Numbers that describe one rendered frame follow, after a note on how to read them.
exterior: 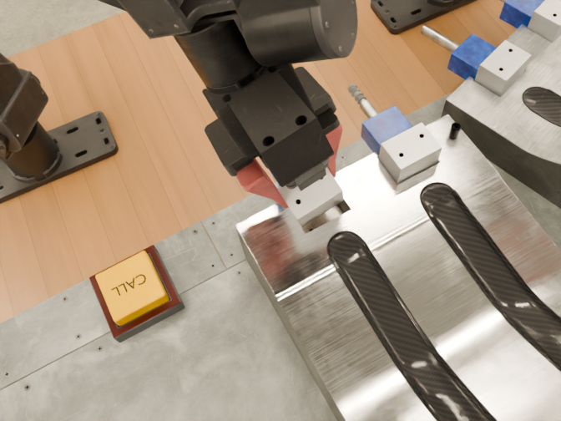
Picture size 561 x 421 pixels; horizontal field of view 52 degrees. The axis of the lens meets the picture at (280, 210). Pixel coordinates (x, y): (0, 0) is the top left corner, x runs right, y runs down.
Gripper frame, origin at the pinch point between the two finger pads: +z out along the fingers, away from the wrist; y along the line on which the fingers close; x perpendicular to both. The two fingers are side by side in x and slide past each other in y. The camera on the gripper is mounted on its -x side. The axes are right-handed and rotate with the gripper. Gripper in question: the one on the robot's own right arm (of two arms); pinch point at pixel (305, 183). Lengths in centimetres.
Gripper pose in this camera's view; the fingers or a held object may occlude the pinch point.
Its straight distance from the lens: 54.3
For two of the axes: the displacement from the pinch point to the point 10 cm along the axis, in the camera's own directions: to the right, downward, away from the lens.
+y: 8.4, -5.4, -0.2
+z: 4.0, 6.0, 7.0
